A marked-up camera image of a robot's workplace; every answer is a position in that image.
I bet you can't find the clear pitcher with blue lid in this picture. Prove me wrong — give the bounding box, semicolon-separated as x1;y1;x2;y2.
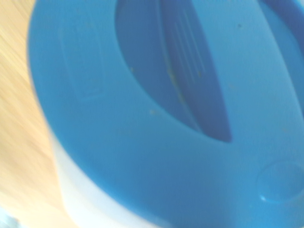
26;0;304;228

